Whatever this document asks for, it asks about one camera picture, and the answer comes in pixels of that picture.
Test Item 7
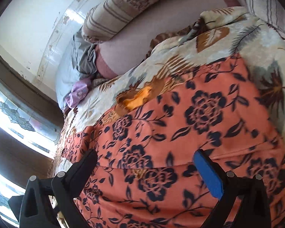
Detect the beige leaf-pattern fleece blanket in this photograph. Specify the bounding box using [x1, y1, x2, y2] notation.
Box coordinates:
[47, 6, 285, 228]

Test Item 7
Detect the stained glass window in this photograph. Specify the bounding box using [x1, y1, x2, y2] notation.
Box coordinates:
[0, 83, 61, 226]

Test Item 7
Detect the white striped pillow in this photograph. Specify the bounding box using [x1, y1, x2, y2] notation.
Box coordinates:
[245, 0, 285, 33]

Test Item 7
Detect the grey crumpled cloth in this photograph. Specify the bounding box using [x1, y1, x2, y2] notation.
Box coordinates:
[72, 28, 97, 75]

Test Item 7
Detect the lilac floral cloth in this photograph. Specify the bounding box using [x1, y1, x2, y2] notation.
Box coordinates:
[63, 78, 92, 111]

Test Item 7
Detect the pink bolster pillow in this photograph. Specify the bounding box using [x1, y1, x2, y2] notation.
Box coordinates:
[96, 0, 240, 79]

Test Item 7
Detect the striped floral bolster pillow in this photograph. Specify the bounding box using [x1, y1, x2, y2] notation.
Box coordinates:
[82, 0, 159, 44]

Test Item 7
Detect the orange floral garment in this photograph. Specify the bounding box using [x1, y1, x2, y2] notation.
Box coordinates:
[62, 54, 285, 227]

